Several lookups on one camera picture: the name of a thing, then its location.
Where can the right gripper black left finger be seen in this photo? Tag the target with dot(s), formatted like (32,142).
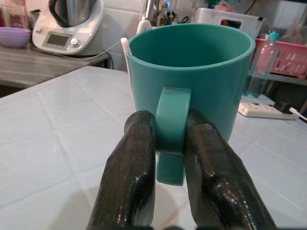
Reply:
(127,179)

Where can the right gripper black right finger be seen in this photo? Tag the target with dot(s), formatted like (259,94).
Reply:
(216,187)

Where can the teal ceramic mug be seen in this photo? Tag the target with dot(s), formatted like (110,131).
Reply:
(192,79)

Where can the white power strip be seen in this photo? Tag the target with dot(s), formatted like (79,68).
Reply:
(259,110)

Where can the clear plastic water bottle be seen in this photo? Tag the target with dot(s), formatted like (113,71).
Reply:
(263,67)

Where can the pink plastic basket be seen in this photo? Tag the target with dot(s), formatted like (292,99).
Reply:
(292,60)

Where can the white kitchen machine with display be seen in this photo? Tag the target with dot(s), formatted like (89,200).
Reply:
(91,31)

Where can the white plastic storage box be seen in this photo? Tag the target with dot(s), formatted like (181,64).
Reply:
(206,16)

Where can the purple plastic bowl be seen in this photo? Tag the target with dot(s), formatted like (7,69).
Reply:
(14,38)

